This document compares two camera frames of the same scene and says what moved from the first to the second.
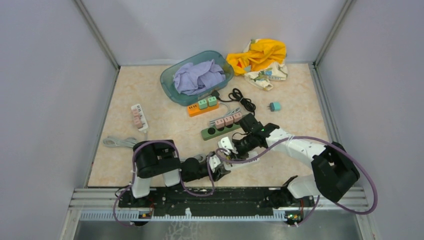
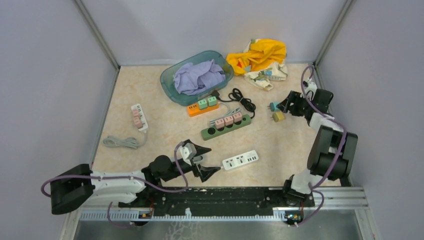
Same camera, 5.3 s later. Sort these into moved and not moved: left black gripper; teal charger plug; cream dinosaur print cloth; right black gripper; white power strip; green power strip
Moved: left black gripper; right black gripper
Not moved: cream dinosaur print cloth; white power strip; green power strip; teal charger plug
